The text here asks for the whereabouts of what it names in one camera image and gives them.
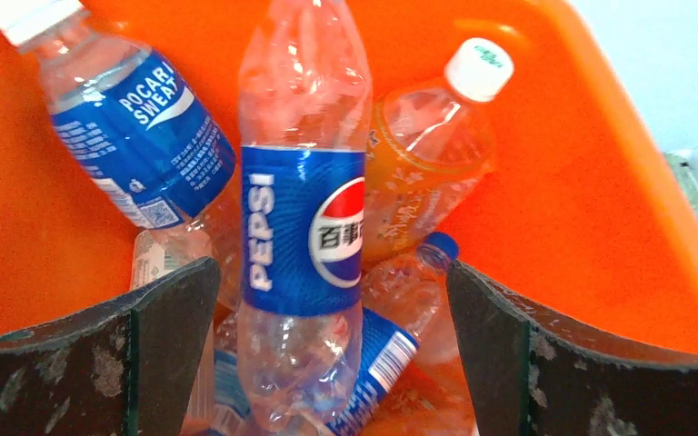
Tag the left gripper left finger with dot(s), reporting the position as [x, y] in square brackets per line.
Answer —
[72, 376]

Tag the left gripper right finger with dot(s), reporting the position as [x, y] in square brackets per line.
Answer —
[532, 370]

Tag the blue label water bottle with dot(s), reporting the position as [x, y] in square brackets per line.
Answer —
[304, 115]
[406, 316]

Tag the large orange juice bottle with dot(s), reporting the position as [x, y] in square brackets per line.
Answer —
[429, 145]

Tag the blue label bottle white cap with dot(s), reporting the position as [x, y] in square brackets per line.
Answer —
[139, 131]

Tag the orange plastic bin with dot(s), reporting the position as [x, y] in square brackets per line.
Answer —
[581, 213]

